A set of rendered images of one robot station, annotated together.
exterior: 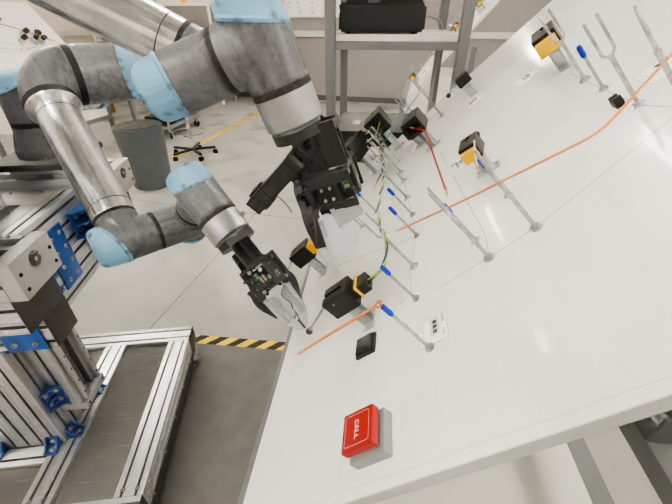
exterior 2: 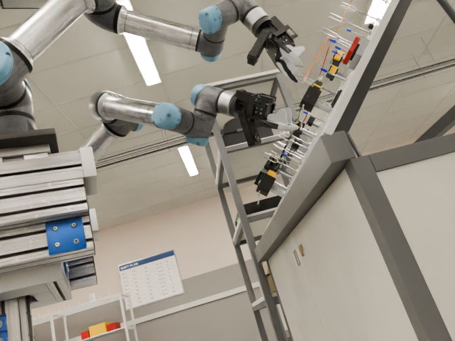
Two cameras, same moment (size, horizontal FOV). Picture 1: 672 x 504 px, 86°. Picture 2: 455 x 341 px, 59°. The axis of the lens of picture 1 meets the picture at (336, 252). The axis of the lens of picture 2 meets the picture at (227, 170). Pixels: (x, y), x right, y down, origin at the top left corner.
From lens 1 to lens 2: 120 cm
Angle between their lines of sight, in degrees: 56
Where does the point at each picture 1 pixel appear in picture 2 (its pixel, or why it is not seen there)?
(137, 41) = (185, 32)
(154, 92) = (211, 11)
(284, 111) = (258, 11)
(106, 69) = not seen: hidden behind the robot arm
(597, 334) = not seen: outside the picture
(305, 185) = (273, 34)
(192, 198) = (210, 88)
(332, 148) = (278, 24)
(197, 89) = (226, 9)
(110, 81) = not seen: hidden behind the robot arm
